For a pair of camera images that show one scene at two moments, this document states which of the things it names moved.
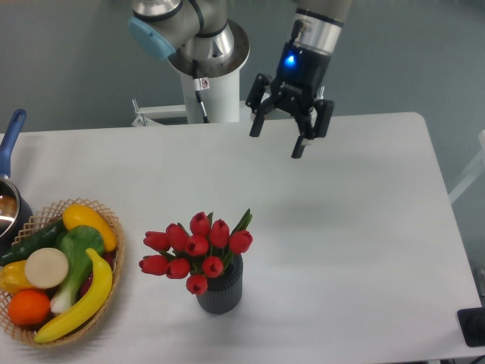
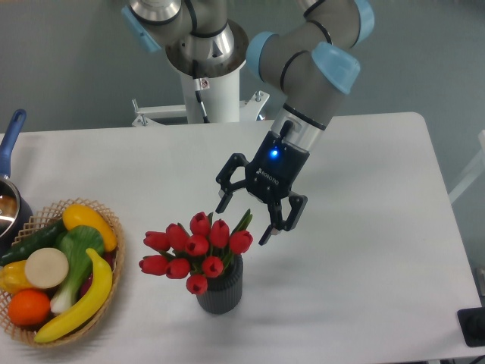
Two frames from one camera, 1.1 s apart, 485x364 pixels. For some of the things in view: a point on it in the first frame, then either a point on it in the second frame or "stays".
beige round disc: x=46 y=268 stays
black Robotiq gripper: x=299 y=76 → x=271 y=173
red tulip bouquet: x=201 y=252 stays
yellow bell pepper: x=13 y=278 stays
